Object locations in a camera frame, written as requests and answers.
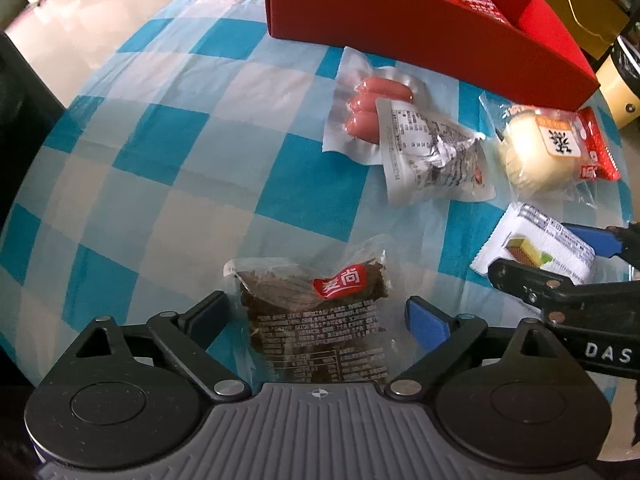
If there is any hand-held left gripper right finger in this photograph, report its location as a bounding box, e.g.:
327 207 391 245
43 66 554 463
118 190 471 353
385 296 568 403

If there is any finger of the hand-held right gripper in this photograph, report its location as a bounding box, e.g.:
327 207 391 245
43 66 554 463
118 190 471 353
487 257 602 312
561 223 640 262

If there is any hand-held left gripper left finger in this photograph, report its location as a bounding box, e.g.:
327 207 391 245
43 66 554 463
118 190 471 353
62 290 252 403

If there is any white wafer packet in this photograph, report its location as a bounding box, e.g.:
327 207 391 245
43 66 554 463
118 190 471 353
470 202 597 286

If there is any round bun packet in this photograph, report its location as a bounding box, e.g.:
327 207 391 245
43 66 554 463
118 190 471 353
480 92 622 208

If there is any brown jerky packet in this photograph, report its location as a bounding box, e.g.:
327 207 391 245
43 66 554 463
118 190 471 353
223 240 396 386

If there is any white foil snack packet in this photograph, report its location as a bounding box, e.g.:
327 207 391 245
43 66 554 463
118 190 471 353
375 97 497 207

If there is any sausage packet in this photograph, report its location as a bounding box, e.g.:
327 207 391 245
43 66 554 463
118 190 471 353
322 46 431 166

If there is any red foil snack packet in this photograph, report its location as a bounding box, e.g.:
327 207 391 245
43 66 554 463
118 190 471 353
441 0 512 28

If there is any red cardboard box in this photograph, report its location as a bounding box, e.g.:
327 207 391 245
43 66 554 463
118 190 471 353
263 0 600 113

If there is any cream trash bin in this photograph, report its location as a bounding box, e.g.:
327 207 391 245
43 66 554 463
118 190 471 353
595 35 640 131

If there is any black chair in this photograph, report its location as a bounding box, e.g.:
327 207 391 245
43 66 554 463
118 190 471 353
0 30 68 221

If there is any yellow cable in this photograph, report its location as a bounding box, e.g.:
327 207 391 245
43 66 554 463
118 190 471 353
560 0 611 41

